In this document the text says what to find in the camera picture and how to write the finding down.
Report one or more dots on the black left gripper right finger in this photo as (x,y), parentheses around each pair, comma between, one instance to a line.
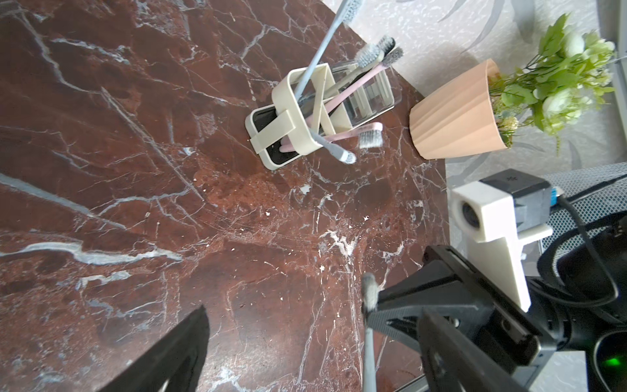
(474,348)

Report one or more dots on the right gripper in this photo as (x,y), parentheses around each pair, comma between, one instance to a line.
(580,305)

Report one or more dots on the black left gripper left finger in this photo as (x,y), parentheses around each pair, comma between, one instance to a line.
(174,363)

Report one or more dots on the dark grey toothbrush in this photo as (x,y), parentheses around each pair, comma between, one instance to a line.
(370,294)

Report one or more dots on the pink toothbrush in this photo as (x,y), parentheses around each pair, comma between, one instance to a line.
(357,85)
(368,135)

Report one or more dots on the black toothbrush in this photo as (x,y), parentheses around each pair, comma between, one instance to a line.
(382,49)

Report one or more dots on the light blue long toothbrush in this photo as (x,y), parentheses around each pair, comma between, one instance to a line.
(338,152)

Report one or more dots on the peach ribbed flower pot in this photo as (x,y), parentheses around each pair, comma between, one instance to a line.
(457,120)

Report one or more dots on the green white artificial flowers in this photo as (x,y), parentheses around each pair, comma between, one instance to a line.
(568,75)

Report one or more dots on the white wire mesh basket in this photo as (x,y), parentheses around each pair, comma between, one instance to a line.
(607,201)

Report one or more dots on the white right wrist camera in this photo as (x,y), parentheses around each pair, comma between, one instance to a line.
(499,215)

